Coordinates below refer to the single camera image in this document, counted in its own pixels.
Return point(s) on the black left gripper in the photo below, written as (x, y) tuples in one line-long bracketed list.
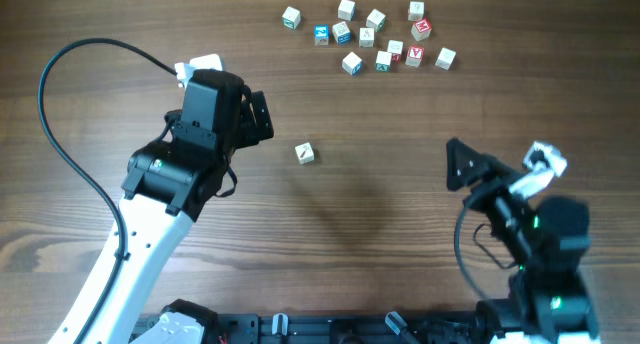
[(251, 132)]

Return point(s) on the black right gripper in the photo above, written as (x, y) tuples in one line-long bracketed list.
[(494, 177)]

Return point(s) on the hammer picture wooden block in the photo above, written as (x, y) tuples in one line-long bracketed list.
[(304, 153)]

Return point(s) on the green V wooden block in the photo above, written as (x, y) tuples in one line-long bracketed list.
[(383, 61)]

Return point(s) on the red-sided number eight block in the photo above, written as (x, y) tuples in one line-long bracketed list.
[(395, 48)]

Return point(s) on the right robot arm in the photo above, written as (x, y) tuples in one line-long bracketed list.
[(548, 301)]

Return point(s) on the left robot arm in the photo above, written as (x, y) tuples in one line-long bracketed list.
[(167, 185)]

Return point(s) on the green-sided corner wooden block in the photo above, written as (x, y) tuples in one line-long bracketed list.
[(291, 18)]

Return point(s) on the blue P wooden block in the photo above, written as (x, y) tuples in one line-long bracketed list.
[(352, 63)]

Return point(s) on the light blue letter block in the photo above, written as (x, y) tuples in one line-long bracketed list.
[(321, 35)]

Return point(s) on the dark blue number block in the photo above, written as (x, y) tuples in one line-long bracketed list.
[(341, 32)]

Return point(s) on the yellow-sided far right block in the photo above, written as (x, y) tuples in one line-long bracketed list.
[(445, 58)]

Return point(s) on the red A wooden block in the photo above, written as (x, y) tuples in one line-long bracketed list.
[(414, 56)]

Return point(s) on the yellow-sided A wooden block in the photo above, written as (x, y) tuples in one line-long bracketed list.
[(366, 37)]

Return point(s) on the blue T wooden block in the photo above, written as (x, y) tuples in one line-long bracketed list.
[(346, 10)]

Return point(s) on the green N wooden block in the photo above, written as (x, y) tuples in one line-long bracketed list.
[(376, 20)]

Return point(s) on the red M wooden block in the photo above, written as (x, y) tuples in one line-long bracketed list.
[(421, 29)]

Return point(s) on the number four wooden block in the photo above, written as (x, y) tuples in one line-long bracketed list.
[(416, 10)]

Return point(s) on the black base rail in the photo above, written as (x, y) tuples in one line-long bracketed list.
[(457, 327)]

